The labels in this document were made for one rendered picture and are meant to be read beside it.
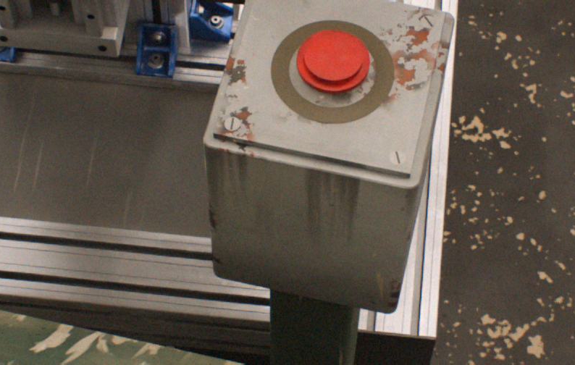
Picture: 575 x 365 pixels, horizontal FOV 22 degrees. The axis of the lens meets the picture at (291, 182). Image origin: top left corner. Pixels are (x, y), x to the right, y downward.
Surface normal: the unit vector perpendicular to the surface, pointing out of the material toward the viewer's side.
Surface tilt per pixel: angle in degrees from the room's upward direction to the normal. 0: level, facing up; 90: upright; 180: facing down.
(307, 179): 90
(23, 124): 0
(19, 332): 55
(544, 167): 0
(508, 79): 0
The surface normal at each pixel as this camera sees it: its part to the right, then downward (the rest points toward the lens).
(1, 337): 0.19, -0.98
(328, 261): -0.22, 0.85
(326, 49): 0.01, -0.49
